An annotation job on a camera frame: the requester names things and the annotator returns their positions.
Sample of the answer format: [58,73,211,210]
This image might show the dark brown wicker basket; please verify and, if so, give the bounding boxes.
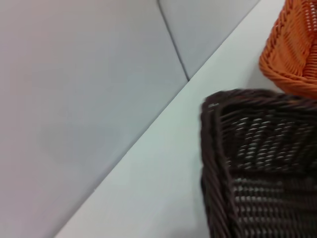
[200,89,317,238]

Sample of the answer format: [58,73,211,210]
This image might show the orange wicker basket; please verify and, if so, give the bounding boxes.
[258,0,317,95]

